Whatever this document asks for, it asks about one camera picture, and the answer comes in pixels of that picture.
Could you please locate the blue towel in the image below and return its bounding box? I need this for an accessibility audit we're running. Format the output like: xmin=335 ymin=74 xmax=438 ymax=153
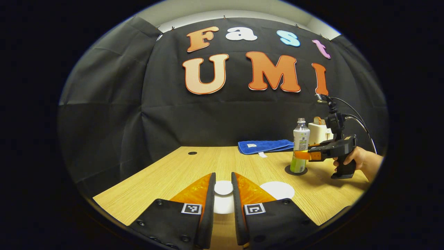
xmin=238 ymin=139 xmax=295 ymax=159

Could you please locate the white teacup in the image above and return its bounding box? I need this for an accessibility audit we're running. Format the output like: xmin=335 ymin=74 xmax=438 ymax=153
xmin=260 ymin=181 xmax=296 ymax=201

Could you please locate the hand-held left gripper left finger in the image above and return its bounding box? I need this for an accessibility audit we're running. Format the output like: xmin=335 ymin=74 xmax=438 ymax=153
xmin=129 ymin=172 xmax=217 ymax=250

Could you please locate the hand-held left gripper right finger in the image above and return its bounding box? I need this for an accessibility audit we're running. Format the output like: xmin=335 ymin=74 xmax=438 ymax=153
xmin=231 ymin=172 xmax=318 ymax=249

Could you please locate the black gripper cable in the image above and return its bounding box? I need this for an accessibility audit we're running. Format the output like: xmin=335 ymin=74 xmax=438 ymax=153
xmin=344 ymin=114 xmax=377 ymax=154
xmin=332 ymin=97 xmax=365 ymax=126

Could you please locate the white ceramic holder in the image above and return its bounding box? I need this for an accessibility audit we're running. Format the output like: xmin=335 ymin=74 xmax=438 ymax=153
xmin=308 ymin=122 xmax=334 ymax=145

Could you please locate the clear water bottle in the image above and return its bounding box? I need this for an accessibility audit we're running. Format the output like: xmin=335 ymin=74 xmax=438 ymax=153
xmin=290 ymin=118 xmax=311 ymax=174

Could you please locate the dark round coaster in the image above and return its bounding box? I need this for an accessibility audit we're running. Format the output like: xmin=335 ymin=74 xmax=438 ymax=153
xmin=285 ymin=165 xmax=308 ymax=176

